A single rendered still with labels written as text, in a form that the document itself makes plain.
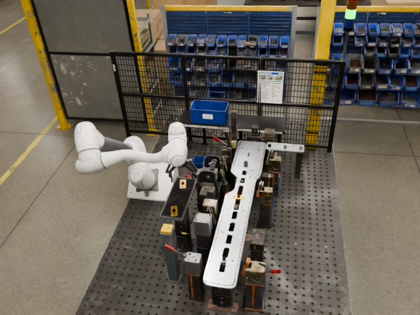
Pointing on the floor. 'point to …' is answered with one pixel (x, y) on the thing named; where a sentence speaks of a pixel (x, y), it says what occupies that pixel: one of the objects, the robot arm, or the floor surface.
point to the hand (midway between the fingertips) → (182, 179)
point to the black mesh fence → (224, 91)
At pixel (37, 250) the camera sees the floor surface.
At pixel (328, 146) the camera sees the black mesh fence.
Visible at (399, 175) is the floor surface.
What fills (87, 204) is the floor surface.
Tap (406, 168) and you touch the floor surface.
